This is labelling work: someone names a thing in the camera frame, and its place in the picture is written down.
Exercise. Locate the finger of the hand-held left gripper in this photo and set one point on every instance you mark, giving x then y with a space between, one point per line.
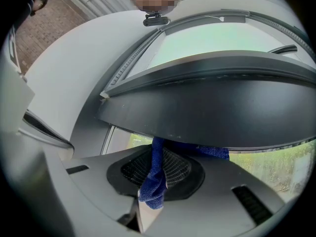
49 132

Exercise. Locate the dark window frame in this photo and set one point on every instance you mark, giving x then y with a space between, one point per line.
209 102

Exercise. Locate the black head camera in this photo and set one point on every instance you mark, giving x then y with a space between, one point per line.
156 20

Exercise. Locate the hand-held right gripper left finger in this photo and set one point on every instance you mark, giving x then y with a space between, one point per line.
98 181

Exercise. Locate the green hedge outside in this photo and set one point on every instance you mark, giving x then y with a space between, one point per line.
271 164

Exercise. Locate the blue cleaning cloth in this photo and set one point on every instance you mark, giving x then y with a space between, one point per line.
155 171

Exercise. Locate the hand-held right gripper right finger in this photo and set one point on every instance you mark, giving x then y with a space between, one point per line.
217 201

